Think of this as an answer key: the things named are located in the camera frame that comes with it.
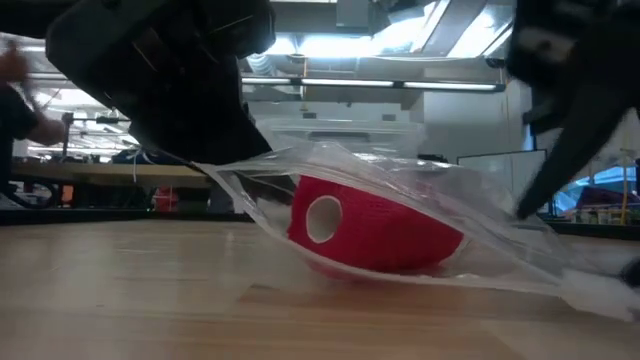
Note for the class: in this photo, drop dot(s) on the wooden workbench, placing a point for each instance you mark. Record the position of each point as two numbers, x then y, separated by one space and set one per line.
100 175

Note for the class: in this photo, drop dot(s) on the clear plastic lidded container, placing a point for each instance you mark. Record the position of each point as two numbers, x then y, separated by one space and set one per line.
350 132

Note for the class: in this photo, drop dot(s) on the red elastic bandage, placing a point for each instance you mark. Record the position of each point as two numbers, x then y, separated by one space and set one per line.
390 235

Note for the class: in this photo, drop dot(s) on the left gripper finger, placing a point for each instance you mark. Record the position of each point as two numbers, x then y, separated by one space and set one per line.
210 135

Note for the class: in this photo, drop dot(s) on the whiteboard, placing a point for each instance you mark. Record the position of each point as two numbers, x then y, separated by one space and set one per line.
520 170

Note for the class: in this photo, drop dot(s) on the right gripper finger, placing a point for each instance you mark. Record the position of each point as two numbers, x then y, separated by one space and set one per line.
580 145

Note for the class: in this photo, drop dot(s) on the red storage drawers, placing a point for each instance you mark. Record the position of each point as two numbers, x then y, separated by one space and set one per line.
165 200

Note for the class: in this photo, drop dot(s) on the long ceiling light strip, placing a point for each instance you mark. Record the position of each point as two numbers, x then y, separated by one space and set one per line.
375 82

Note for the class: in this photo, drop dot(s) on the clear zip bag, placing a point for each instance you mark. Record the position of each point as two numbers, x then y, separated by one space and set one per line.
500 235

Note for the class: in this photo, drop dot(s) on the black equipment stand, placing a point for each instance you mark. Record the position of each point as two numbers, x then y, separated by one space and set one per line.
75 130

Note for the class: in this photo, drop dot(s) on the person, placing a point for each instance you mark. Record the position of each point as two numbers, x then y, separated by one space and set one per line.
20 120

